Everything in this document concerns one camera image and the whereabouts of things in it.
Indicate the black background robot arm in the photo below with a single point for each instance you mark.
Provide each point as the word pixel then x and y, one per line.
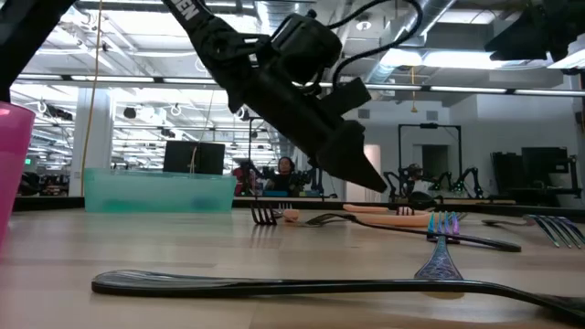
pixel 468 180
pixel 395 183
pixel 313 183

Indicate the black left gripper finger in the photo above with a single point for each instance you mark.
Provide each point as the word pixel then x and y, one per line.
pixel 352 160

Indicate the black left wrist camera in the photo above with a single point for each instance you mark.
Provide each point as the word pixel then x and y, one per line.
pixel 306 45

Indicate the teal translucent plastic bin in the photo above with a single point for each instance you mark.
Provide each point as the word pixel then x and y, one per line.
pixel 160 192

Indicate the black gantry frame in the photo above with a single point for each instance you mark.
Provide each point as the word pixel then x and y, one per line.
pixel 250 151
pixel 429 125

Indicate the black monitor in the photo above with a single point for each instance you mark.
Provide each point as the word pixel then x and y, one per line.
pixel 178 157
pixel 210 157

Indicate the white door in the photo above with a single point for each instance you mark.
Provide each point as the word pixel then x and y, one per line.
pixel 372 183

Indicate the white square pillar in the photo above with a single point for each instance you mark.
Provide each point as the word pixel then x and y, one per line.
pixel 91 137

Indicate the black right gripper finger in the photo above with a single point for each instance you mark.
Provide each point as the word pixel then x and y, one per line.
pixel 525 45

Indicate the black monitor desk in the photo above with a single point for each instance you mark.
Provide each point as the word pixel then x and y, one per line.
pixel 539 169

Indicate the red translucent plastic bin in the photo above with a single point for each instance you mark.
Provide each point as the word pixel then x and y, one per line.
pixel 13 160

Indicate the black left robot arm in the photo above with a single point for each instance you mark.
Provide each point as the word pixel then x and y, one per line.
pixel 205 36

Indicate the person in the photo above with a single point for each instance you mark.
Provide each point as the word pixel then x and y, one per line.
pixel 285 176

